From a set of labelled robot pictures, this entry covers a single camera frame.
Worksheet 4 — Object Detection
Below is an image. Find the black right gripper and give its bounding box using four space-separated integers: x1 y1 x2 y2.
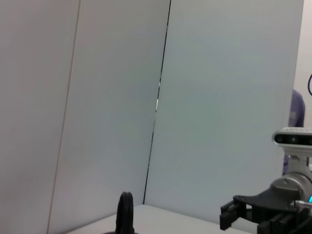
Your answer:
219 186 312 234

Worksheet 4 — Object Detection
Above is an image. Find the black round teapot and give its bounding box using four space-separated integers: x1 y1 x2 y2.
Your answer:
102 191 137 234

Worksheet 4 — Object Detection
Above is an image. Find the person in purple clothing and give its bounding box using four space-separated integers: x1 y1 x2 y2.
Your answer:
282 89 307 175

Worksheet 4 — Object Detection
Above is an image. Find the right gripper cable with plug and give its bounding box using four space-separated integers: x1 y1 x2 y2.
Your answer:
294 199 312 209

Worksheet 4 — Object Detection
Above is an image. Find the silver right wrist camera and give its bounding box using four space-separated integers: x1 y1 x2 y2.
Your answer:
272 127 312 156

